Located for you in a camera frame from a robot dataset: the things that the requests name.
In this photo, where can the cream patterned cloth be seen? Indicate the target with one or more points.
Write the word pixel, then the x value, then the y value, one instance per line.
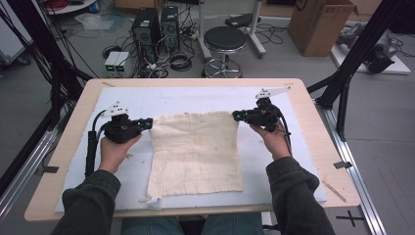
pixel 195 153

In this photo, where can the person's left hand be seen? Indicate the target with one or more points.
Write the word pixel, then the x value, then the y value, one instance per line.
pixel 112 155

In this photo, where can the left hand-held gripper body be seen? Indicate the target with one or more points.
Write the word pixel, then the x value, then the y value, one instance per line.
pixel 122 130

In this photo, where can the black tape cross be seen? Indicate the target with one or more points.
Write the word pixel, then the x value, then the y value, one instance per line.
pixel 350 218

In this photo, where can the person's right hand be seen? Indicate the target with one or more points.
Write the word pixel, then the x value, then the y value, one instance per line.
pixel 277 145

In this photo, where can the white table leg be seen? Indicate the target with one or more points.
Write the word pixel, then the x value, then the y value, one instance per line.
pixel 203 29
pixel 256 29

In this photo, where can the black tape piece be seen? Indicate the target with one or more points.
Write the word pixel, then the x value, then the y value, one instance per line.
pixel 342 164
pixel 50 169

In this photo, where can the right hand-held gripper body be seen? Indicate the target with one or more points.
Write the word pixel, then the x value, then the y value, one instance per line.
pixel 264 116

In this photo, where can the black round stool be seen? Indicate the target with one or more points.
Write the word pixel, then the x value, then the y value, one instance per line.
pixel 225 39

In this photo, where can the aluminium rail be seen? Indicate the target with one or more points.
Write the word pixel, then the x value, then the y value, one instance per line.
pixel 355 173
pixel 23 176

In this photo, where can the white board with grey device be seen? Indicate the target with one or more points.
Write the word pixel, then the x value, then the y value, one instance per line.
pixel 385 55

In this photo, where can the flat black case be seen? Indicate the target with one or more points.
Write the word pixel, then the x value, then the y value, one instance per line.
pixel 241 20

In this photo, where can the white power supply box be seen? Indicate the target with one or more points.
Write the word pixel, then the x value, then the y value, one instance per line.
pixel 111 62
pixel 122 62

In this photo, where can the thin wooden stick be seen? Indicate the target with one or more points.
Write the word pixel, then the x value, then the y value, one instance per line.
pixel 334 191

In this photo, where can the black metal frame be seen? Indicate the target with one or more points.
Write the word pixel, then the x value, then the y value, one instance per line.
pixel 355 52

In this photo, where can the grey cart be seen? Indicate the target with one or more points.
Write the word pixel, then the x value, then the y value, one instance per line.
pixel 11 45

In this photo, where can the brown cardboard box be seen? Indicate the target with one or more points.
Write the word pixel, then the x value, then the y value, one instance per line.
pixel 318 29

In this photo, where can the white foam mat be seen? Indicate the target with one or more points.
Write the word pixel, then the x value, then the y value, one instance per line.
pixel 130 186

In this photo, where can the round white table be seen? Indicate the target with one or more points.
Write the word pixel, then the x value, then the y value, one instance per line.
pixel 71 7

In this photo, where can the black computer tower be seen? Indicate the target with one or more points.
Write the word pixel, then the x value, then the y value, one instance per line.
pixel 170 27
pixel 145 32

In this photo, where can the person's legs in jeans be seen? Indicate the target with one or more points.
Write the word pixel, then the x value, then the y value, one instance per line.
pixel 153 226

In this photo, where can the clear plastic bag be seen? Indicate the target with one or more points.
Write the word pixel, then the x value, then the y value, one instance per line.
pixel 94 21

